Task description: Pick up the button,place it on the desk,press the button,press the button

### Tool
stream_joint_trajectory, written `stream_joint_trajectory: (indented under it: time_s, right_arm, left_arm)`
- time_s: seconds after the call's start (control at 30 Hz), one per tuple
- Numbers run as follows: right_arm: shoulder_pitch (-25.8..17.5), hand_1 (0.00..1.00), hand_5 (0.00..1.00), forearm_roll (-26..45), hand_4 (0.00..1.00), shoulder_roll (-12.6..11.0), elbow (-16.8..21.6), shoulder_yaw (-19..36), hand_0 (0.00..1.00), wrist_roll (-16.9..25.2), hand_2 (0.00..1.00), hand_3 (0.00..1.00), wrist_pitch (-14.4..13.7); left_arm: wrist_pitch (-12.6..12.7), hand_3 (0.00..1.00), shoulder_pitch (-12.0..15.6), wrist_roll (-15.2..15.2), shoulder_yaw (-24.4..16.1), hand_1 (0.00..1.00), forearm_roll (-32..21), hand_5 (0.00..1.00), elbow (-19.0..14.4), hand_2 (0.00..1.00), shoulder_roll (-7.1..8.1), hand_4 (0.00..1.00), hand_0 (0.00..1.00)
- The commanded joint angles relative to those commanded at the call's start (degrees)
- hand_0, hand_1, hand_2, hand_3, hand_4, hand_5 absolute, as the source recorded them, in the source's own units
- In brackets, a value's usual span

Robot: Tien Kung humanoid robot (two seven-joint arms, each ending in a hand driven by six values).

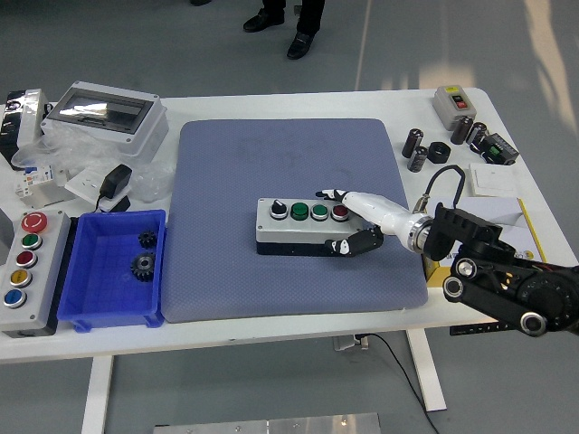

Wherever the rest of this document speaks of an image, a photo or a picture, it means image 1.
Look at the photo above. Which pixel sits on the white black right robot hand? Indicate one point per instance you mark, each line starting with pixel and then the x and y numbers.
pixel 380 212

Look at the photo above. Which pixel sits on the grey four-button control box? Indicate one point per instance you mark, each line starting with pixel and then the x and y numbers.
pixel 289 233

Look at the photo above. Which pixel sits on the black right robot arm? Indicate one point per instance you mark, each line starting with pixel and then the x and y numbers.
pixel 543 294

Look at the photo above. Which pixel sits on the grey five-button control box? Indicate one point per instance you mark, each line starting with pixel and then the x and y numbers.
pixel 40 289

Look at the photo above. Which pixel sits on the black cylindrical capacitor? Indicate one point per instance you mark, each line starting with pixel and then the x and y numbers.
pixel 461 130
pixel 476 134
pixel 417 159
pixel 412 144

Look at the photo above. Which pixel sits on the black plastic nut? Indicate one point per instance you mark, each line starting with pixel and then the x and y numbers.
pixel 439 153

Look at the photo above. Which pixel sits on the yellow white cardboard box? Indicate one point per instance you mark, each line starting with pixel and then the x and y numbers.
pixel 497 212

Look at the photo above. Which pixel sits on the grey-blue textured mat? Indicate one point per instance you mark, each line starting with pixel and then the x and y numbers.
pixel 271 289

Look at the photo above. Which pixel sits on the grey under-table control box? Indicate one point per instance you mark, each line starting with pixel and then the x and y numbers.
pixel 348 342

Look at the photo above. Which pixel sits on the black green terminal module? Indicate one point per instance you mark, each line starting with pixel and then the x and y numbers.
pixel 500 149

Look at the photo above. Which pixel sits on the black table control panel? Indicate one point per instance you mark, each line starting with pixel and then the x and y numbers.
pixel 475 329

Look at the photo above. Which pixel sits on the white table leg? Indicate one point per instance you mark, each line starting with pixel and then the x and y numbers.
pixel 427 370
pixel 97 393

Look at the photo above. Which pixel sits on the person's left leg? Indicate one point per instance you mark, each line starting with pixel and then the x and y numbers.
pixel 300 45

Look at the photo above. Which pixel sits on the person's leg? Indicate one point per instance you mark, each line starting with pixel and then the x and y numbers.
pixel 262 20
pixel 300 45

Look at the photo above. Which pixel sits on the person's right leg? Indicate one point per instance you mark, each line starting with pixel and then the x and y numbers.
pixel 262 20

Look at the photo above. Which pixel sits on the small black bevel gear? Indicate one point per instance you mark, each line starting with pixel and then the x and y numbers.
pixel 147 239

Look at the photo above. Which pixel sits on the silver metal floor plate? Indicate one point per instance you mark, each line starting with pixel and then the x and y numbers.
pixel 271 425

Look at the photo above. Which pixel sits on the large black bevel gear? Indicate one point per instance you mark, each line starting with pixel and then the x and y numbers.
pixel 144 267

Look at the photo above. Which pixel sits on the black power adapter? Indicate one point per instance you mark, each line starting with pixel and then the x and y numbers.
pixel 115 181

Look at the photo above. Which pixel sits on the person's black shoe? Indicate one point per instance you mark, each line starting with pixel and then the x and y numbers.
pixel 200 2

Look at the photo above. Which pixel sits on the blue plastic bin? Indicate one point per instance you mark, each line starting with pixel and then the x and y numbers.
pixel 104 280

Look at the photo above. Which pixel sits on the clear plastic bag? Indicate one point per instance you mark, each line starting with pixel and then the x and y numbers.
pixel 81 149

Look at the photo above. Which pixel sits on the white circuit breaker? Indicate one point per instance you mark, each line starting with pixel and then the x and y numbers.
pixel 36 178

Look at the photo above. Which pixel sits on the black white wrapped device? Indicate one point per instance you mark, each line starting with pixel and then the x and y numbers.
pixel 27 117

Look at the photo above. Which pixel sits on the grey metal box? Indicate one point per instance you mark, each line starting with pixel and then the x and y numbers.
pixel 5 230

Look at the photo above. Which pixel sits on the white wall switch panel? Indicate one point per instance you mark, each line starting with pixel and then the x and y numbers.
pixel 493 181

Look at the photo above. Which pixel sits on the grey two-button switch box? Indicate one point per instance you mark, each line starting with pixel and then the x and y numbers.
pixel 445 108

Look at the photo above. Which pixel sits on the grey enclosure with clear lid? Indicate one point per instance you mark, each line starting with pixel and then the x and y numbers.
pixel 145 131

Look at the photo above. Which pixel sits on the white wall socket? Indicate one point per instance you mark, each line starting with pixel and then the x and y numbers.
pixel 83 183

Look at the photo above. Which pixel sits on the silver metal bracket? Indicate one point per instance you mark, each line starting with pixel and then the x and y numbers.
pixel 45 199

